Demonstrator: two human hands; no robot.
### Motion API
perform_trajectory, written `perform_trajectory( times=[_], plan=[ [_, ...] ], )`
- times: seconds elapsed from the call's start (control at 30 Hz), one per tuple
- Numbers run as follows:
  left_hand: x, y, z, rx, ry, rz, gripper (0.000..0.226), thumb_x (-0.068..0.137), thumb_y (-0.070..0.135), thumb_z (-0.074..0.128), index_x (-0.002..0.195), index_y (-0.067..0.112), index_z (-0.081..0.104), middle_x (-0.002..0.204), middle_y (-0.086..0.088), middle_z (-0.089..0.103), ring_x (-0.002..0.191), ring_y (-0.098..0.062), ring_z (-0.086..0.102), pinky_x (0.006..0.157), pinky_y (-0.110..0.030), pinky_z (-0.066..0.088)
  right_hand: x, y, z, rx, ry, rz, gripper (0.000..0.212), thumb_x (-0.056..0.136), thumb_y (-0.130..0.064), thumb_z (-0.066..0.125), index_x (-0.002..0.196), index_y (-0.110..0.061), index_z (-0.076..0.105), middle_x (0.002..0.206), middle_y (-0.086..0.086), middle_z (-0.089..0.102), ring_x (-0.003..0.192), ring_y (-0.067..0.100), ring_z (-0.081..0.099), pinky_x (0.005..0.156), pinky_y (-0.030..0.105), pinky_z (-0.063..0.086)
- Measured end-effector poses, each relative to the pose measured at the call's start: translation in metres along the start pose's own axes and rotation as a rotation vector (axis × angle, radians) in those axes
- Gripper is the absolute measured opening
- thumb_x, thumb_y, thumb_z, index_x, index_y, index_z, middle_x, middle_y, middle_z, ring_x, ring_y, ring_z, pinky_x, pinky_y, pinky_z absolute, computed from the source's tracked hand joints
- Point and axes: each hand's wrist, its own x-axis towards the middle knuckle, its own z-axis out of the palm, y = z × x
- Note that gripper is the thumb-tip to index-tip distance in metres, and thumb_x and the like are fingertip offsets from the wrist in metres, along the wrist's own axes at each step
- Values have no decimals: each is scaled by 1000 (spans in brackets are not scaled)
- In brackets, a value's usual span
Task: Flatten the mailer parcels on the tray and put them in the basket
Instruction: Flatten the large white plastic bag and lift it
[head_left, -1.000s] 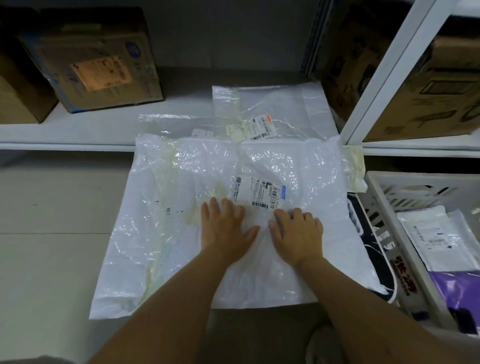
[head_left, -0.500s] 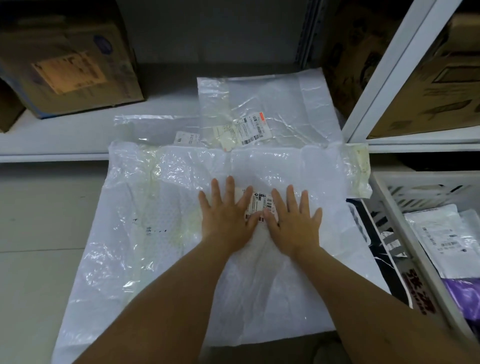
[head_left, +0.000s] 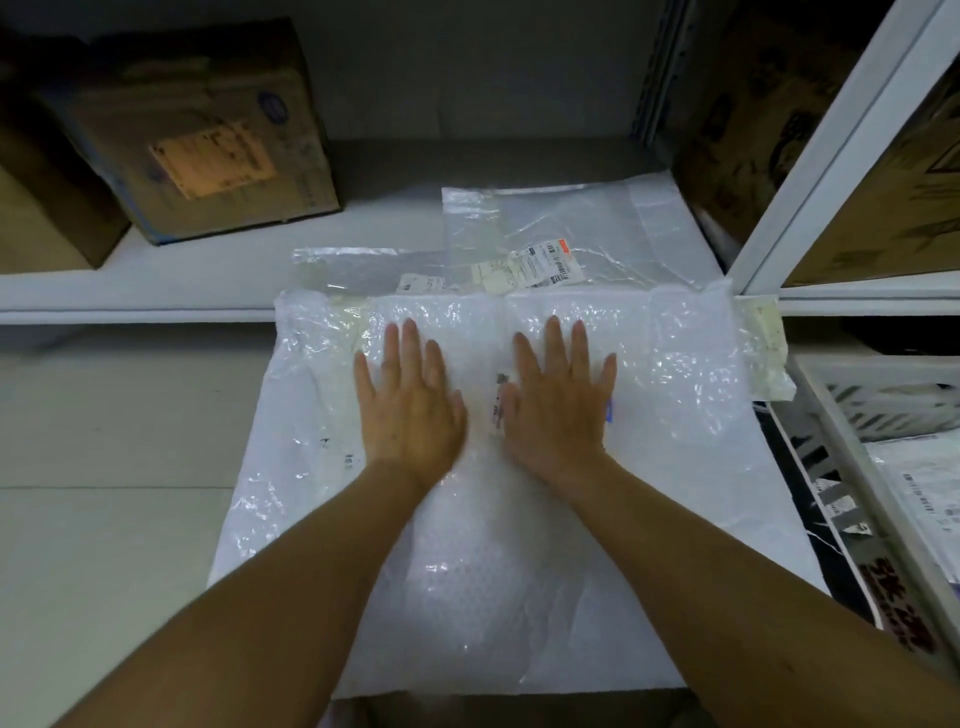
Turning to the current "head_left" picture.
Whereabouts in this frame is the person's right hand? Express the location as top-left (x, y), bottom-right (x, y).
top-left (498, 314), bottom-right (618, 504)

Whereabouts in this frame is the person's left hand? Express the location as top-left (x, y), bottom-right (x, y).
top-left (352, 318), bottom-right (470, 489)

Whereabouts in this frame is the white mailer yellow sticker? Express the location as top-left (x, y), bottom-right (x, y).
top-left (292, 247), bottom-right (481, 298)

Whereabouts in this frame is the large white bubble mailer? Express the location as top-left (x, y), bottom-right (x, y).
top-left (208, 281), bottom-right (830, 699)

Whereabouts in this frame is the narrow white mailer taped end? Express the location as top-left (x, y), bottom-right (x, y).
top-left (731, 294), bottom-right (798, 403)

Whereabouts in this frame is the white metal shelf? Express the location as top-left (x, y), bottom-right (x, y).
top-left (0, 0), bottom-right (960, 325)

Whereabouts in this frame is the white plastic basket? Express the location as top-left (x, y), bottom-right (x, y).
top-left (772, 352), bottom-right (960, 676)

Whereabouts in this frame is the person's right forearm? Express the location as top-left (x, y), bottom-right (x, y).
top-left (569, 457), bottom-right (960, 728)

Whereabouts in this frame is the person's left forearm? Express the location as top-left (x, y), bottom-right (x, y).
top-left (56, 461), bottom-right (433, 728)

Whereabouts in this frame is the black marble lap table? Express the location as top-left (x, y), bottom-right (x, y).
top-left (753, 401), bottom-right (880, 628)

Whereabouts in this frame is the cardboard box with orange label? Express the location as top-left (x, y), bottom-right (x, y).
top-left (37, 18), bottom-right (343, 245)

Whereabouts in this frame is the cardboard box with black print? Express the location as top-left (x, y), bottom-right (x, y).
top-left (671, 0), bottom-right (960, 289)

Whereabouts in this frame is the plain brown cardboard box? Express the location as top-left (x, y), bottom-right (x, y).
top-left (0, 112), bottom-right (133, 273)

